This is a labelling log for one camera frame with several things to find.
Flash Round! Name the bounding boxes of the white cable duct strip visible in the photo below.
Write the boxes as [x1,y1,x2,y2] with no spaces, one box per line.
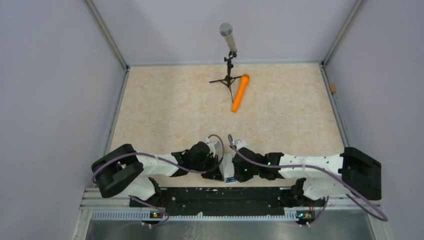
[91,209,299,222]

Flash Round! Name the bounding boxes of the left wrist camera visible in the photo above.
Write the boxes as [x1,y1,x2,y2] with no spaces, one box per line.
[205,138,223,157]

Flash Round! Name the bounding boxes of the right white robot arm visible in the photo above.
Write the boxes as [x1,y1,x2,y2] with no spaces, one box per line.
[232,147,382,206]

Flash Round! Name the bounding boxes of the small tan wall knob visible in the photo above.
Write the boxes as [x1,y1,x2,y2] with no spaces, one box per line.
[328,84,337,94]

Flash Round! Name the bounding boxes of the purple cable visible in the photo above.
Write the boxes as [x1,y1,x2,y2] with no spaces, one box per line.
[91,134,225,228]
[227,133,389,223]

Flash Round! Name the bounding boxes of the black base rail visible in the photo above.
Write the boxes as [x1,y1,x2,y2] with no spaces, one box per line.
[146,187,296,217]

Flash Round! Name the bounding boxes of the white remote control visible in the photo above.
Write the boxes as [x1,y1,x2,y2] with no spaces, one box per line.
[219,153,235,182]

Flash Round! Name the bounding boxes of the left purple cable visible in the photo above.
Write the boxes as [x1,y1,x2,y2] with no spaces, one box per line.
[91,134,225,228]

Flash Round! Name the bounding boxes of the black tripod mic stand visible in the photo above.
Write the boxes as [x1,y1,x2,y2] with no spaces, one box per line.
[209,51,242,102]

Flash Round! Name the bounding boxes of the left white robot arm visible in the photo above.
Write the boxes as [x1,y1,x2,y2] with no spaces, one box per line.
[90,140,223,207]

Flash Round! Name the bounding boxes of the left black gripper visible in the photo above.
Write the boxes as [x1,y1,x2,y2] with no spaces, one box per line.
[191,154,224,182]

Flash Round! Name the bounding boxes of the blue AAA battery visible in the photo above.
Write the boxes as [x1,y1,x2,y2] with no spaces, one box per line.
[225,178,237,184]

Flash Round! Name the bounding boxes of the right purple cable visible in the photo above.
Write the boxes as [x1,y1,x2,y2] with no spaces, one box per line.
[227,133,389,223]

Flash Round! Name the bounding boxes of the orange microphone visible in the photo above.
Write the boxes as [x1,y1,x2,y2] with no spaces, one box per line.
[231,74,250,113]

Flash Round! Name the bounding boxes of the grey microphone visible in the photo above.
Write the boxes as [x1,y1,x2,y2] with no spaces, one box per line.
[219,22,237,54]

